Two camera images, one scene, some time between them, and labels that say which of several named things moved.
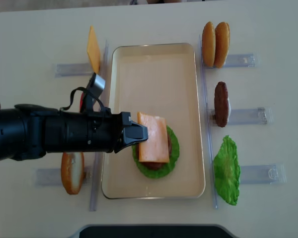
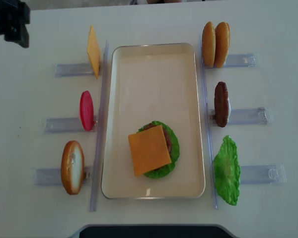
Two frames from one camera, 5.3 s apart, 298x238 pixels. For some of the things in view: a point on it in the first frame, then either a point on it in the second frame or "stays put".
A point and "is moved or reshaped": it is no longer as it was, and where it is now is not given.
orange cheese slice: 155,148 is moved or reshaped
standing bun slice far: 208,44 stays put
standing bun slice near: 222,43 stays put
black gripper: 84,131 → 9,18
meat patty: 154,165 → 167,139
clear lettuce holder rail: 263,174 stays put
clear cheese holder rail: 73,69 stays put
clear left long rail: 97,163 stays put
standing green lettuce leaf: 227,170 stays put
